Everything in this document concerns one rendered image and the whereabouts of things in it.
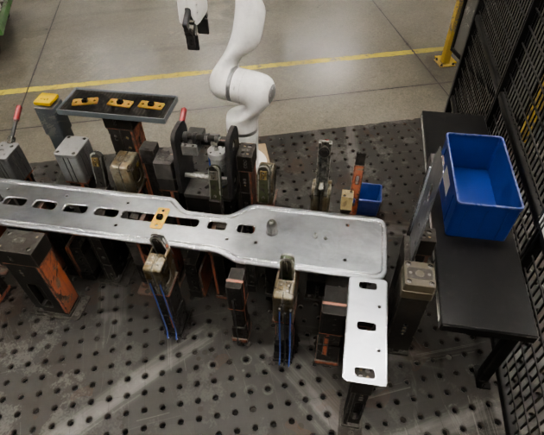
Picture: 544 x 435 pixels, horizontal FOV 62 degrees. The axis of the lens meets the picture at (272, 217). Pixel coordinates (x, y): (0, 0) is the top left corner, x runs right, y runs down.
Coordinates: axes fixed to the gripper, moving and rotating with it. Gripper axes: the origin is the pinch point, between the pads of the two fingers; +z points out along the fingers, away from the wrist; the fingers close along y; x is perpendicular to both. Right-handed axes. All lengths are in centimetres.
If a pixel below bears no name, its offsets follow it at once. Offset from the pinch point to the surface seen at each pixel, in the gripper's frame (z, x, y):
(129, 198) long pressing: 45, -23, 19
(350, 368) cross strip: 45, 48, 63
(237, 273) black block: 46, 16, 40
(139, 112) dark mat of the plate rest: 28.7, -25.1, -4.8
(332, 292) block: 47, 42, 41
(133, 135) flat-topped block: 38.5, -29.6, -4.8
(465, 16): 99, 124, -266
